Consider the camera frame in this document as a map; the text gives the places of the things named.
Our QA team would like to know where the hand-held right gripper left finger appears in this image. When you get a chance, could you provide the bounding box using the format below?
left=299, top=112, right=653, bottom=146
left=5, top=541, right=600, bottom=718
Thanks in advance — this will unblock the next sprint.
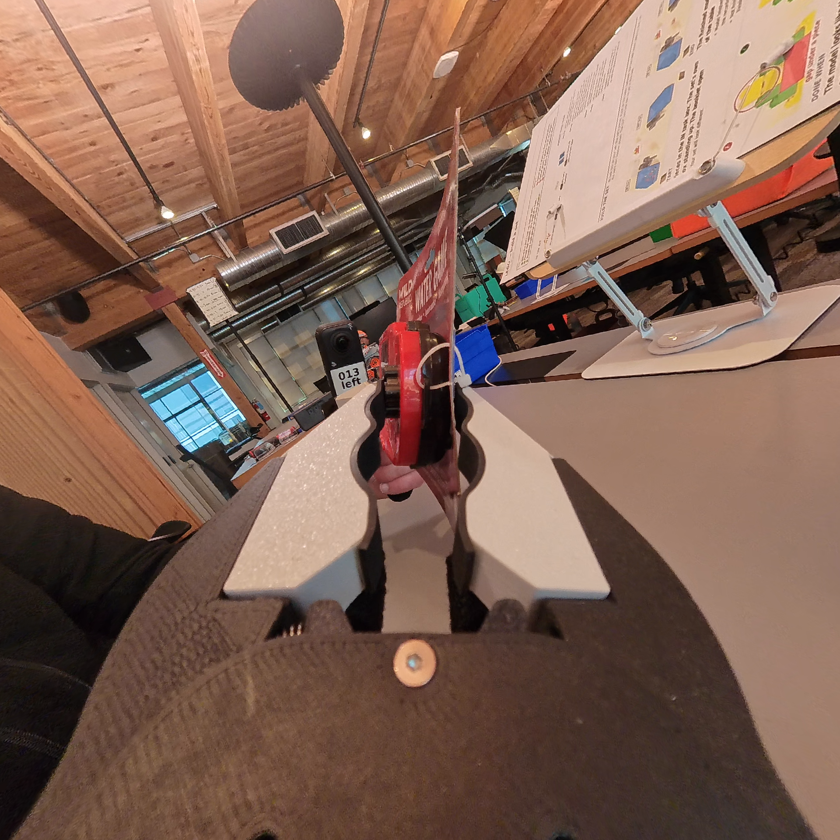
left=222, top=382, right=383, bottom=605

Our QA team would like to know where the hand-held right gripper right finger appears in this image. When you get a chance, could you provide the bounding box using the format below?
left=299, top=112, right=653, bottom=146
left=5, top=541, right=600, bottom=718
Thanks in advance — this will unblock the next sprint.
left=450, top=386, right=613, bottom=603

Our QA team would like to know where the red handheld toy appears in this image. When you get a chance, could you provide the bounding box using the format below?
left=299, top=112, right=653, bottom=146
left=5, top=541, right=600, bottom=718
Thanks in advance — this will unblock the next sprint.
left=377, top=108, right=475, bottom=536

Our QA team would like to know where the person's left forearm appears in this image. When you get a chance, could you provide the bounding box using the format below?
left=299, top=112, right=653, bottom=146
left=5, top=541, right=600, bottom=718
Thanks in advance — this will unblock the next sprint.
left=0, top=484, right=193, bottom=840

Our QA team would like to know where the person's left hand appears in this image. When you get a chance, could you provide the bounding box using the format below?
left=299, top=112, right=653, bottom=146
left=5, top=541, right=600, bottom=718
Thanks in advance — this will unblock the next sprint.
left=366, top=462, right=422, bottom=501

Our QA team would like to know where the black case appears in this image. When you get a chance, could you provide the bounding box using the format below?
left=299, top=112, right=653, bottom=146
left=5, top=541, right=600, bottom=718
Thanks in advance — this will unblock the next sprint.
left=292, top=394, right=339, bottom=431

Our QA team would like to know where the light wooden desk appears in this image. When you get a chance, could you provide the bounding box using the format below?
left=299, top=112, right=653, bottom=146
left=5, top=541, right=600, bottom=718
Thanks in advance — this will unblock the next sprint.
left=230, top=420, right=311, bottom=488

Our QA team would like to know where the black office chair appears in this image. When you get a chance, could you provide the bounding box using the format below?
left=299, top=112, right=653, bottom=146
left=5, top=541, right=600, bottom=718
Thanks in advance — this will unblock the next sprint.
left=176, top=445, right=238, bottom=500

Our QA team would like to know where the white handwritten board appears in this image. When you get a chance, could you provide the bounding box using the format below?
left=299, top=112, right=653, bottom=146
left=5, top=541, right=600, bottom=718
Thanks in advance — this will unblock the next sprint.
left=186, top=277, right=238, bottom=327

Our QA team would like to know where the small blue plastic bin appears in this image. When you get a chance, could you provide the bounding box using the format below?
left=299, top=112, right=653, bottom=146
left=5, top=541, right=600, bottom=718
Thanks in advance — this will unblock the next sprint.
left=456, top=325, right=501, bottom=385

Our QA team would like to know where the green plastic bin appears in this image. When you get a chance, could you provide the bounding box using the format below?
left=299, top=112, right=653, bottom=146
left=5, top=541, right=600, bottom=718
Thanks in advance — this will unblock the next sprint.
left=456, top=276, right=500, bottom=322

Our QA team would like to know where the grid pane window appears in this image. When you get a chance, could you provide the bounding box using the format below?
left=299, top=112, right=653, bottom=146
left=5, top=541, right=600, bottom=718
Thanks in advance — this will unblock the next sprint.
left=140, top=379, right=231, bottom=454

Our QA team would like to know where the white document stand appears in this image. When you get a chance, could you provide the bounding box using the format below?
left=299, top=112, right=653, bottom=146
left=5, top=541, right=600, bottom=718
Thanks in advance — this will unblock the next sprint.
left=500, top=0, right=840, bottom=382

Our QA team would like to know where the printed instruction sheet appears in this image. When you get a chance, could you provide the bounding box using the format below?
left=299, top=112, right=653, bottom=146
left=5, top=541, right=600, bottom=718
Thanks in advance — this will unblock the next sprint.
left=508, top=0, right=840, bottom=280

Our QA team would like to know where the orange plastic bin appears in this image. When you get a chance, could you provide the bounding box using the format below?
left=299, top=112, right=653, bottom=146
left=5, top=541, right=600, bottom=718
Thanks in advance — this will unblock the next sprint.
left=671, top=141, right=840, bottom=238

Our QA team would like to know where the large white duct vent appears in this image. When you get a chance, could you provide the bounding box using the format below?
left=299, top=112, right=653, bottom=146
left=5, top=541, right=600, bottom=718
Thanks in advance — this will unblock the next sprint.
left=269, top=210, right=329, bottom=255

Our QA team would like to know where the silver spiral ventilation duct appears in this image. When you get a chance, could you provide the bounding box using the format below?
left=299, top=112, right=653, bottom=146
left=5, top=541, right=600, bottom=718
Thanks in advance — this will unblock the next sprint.
left=215, top=121, right=526, bottom=293

